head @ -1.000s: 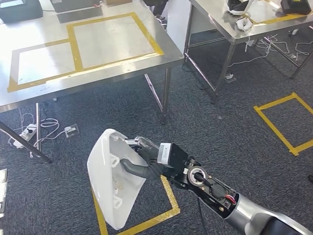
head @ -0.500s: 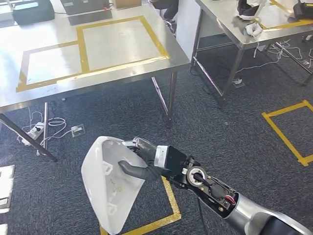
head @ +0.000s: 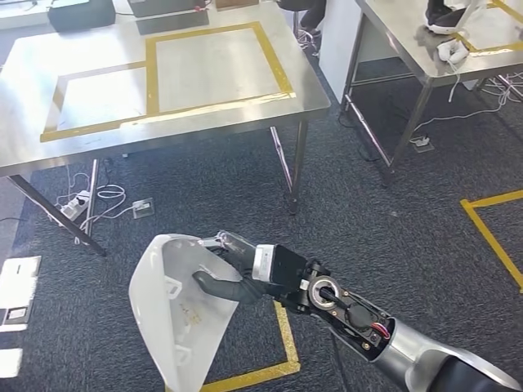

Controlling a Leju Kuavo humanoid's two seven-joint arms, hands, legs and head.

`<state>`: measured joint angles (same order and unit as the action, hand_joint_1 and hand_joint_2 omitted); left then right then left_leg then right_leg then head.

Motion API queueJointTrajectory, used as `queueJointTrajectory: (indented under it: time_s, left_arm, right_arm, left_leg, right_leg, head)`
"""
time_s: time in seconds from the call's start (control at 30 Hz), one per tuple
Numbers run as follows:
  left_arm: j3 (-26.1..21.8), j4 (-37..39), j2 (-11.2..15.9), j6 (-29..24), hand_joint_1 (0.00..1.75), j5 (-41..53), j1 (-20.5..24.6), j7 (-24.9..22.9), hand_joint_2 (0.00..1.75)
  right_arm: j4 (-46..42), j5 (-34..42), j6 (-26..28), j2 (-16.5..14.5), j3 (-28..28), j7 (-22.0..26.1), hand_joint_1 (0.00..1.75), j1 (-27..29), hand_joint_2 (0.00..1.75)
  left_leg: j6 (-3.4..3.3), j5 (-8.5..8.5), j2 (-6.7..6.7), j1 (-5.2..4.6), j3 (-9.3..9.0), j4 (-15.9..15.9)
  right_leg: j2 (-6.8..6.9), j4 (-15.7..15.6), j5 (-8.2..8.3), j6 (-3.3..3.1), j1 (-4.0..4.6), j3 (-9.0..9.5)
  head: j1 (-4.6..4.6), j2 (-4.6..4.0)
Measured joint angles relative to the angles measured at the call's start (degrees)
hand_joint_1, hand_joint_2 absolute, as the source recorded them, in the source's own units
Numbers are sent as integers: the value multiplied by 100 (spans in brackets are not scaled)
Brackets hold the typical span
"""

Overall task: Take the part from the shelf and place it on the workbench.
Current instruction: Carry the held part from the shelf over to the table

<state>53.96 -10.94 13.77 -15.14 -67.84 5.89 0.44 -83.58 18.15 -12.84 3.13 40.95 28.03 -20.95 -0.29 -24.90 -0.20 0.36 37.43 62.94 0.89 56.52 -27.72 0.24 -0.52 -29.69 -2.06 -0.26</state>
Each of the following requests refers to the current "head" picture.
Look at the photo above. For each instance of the black white headset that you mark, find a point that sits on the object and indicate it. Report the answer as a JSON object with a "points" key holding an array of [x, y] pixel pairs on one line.
{"points": [[445, 19]]}

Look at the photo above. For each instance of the brown box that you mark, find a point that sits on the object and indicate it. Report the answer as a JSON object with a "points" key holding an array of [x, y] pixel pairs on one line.
{"points": [[237, 4]]}

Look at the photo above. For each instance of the white controller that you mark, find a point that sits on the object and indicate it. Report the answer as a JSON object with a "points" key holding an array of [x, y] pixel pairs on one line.
{"points": [[453, 51]]}

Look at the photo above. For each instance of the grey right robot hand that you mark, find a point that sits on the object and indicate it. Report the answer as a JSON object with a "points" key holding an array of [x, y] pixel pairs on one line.
{"points": [[229, 289]]}

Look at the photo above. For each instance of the white power strip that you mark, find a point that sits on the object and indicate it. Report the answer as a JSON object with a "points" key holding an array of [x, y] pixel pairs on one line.
{"points": [[75, 205]]}

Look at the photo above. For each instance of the white cabinet panel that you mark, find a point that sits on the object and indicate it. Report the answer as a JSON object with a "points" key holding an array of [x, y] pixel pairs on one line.
{"points": [[339, 48]]}

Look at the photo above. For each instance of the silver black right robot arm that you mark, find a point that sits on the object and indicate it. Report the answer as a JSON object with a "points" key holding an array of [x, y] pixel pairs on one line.
{"points": [[408, 351]]}

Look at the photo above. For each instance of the yellow tape table marking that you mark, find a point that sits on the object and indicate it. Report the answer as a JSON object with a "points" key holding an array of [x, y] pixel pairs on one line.
{"points": [[490, 48]]}

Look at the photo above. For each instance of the metal floor socket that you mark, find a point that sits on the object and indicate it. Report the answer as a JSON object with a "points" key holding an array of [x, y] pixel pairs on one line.
{"points": [[143, 208], [423, 143]]}

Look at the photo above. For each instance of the yellow floor tape square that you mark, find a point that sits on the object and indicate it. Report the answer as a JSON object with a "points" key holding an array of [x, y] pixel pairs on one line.
{"points": [[287, 341], [490, 238]]}

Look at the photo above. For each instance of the metal floor outlet plate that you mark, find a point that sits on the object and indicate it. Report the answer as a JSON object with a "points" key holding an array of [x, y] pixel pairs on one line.
{"points": [[14, 315]]}

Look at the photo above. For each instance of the steel table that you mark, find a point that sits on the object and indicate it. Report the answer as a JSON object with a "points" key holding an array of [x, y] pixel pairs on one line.
{"points": [[400, 32]]}

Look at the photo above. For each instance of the black box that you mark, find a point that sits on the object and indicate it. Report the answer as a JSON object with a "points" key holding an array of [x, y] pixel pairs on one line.
{"points": [[81, 13]]}

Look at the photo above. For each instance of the white plastic shell part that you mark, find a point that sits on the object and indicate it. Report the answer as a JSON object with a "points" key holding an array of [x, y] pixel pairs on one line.
{"points": [[176, 324]]}

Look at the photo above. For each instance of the seated person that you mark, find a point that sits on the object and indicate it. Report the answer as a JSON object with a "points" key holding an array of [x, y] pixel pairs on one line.
{"points": [[312, 16]]}

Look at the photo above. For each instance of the steel workbench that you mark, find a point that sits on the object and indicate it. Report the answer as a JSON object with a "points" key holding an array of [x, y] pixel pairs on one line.
{"points": [[102, 146]]}

